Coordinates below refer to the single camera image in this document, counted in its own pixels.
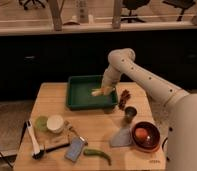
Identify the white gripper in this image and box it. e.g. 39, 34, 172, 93
102, 66, 122, 95

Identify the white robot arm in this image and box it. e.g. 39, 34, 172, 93
102, 48, 197, 171

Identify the brown dried pepper toy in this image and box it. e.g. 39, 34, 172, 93
118, 90, 130, 110

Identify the small metal cup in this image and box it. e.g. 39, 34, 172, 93
125, 106, 137, 123

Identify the green plastic tray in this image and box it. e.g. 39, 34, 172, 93
66, 75, 118, 110

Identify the grey cloth piece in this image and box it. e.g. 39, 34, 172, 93
110, 128, 132, 147

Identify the orange fruit in bowl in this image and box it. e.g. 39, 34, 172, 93
135, 128, 148, 141

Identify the small brush tool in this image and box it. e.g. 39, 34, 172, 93
65, 120, 88, 146

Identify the red-brown bowl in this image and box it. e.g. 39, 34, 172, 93
130, 121, 160, 153

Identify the white round container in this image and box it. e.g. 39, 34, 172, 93
47, 115, 64, 134

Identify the blue sponge block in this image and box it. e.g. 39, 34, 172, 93
65, 137, 85, 162

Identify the green chili pepper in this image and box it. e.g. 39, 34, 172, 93
83, 148, 112, 165

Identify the green round lid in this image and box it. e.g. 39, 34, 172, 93
35, 116, 48, 132

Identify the wooden cutting board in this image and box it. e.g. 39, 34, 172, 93
37, 136, 70, 148

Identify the office chair centre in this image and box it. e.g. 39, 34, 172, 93
121, 0, 150, 23

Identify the office chair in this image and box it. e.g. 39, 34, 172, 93
163, 0, 195, 21
121, 0, 150, 23
18, 0, 45, 10

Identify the office chair left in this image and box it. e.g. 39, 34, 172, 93
18, 0, 45, 10

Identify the office chair right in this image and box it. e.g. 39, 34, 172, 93
163, 0, 195, 21

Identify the black cable right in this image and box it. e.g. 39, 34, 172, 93
161, 136, 169, 163

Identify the black handled knife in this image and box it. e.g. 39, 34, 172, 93
32, 142, 71, 160

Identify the white handled brush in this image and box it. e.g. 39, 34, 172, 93
26, 121, 41, 159

